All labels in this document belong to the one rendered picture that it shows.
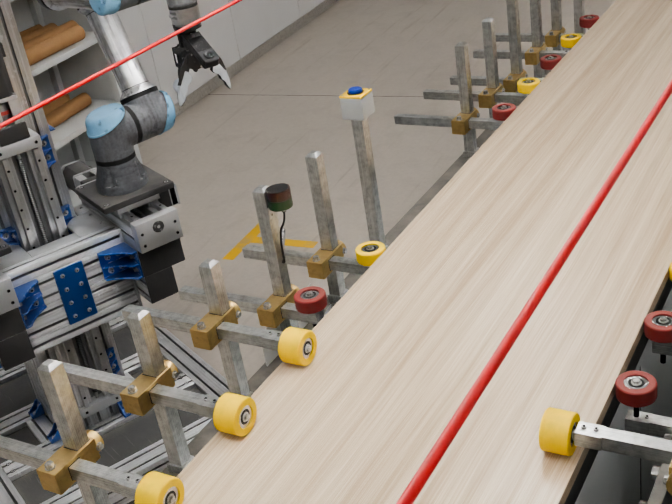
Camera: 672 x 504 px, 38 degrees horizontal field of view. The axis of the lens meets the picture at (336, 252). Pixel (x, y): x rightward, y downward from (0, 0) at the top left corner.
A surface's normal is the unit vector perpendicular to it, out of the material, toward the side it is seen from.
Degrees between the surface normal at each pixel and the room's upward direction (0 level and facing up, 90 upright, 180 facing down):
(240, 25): 90
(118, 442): 0
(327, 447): 0
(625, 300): 0
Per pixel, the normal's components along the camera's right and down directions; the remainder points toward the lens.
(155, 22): 0.90, 0.07
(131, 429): -0.15, -0.87
